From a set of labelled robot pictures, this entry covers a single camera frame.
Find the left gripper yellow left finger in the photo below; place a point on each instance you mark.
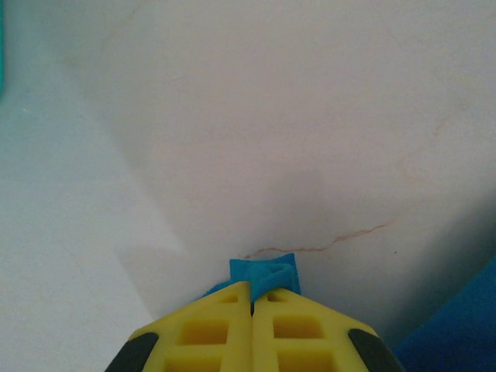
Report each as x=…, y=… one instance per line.
x=217, y=333

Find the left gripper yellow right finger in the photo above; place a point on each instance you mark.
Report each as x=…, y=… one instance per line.
x=306, y=337

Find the blue t-shirt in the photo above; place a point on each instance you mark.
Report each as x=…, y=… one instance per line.
x=267, y=273

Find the teal plastic basket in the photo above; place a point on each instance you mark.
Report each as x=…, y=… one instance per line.
x=1, y=50

